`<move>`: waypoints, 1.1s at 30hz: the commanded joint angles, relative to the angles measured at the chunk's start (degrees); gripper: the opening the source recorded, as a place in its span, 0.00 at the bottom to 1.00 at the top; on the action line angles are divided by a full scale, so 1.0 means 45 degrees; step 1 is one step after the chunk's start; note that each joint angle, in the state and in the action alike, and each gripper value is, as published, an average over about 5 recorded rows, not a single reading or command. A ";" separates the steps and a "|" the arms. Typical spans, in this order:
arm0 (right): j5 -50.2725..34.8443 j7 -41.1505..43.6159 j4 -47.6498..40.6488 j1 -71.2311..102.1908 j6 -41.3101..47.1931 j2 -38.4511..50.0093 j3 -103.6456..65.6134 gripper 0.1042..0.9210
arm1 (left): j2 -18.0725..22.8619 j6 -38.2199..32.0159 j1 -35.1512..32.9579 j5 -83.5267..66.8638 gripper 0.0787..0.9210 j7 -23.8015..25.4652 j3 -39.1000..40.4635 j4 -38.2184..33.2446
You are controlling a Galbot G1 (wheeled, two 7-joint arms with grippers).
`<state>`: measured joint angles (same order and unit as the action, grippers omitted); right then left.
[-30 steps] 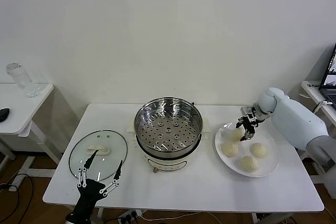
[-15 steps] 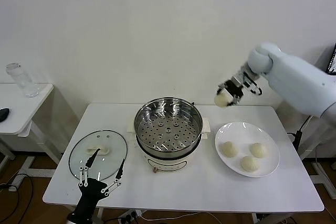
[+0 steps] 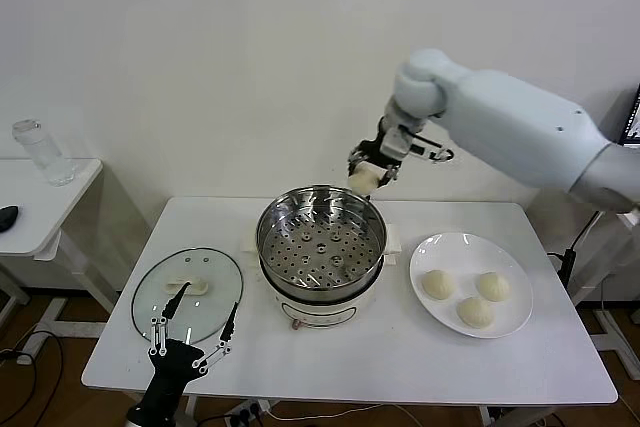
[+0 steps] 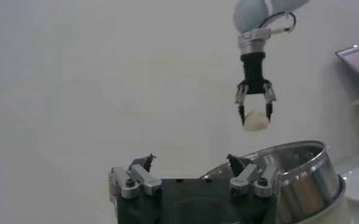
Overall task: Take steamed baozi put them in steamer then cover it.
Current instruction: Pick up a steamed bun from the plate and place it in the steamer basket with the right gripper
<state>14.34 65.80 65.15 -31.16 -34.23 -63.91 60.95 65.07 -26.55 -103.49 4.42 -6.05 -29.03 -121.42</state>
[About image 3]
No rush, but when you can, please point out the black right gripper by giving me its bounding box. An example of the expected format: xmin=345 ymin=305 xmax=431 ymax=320
xmin=346 ymin=116 xmax=402 ymax=190

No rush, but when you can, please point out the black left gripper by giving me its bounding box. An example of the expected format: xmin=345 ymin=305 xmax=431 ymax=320
xmin=141 ymin=281 xmax=240 ymax=411

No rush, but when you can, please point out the glass lid with cream handle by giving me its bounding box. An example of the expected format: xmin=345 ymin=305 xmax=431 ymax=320
xmin=130 ymin=246 xmax=245 ymax=347

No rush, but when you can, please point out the white steamed baozi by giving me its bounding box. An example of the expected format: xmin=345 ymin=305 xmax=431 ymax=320
xmin=474 ymin=271 xmax=511 ymax=303
xmin=421 ymin=269 xmax=457 ymax=301
xmin=456 ymin=295 xmax=495 ymax=329
xmin=348 ymin=166 xmax=389 ymax=194

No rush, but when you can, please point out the stainless steel steamer basket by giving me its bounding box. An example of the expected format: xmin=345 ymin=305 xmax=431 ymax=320
xmin=254 ymin=185 xmax=387 ymax=293

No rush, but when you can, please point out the white power strip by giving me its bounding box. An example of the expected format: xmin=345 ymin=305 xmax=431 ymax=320
xmin=224 ymin=399 xmax=274 ymax=423

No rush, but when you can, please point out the white oval plate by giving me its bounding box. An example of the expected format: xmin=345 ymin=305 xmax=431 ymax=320
xmin=408 ymin=231 xmax=534 ymax=339

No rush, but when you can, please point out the white rounded side table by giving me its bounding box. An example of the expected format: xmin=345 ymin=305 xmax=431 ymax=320
xmin=0 ymin=159 xmax=121 ymax=343

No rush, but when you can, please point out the black computer mouse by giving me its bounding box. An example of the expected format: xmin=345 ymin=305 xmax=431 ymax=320
xmin=0 ymin=205 xmax=20 ymax=234

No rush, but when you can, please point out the clear glass jar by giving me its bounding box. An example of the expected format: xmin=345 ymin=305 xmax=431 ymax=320
xmin=10 ymin=120 xmax=76 ymax=188

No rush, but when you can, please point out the black laptop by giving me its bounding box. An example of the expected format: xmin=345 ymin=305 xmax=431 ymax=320
xmin=619 ymin=81 xmax=640 ymax=148

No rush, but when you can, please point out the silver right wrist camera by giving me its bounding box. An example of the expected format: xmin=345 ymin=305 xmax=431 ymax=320
xmin=379 ymin=127 xmax=417 ymax=159

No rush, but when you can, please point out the wrist cable loop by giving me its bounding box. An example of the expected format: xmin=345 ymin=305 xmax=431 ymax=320
xmin=412 ymin=133 xmax=457 ymax=165

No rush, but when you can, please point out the black floor cable white plug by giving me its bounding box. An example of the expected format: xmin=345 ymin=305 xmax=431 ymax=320
xmin=0 ymin=331 xmax=64 ymax=427

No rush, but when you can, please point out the black cable with adapter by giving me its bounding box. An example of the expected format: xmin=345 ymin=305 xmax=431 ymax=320
xmin=558 ymin=210 xmax=604 ymax=284

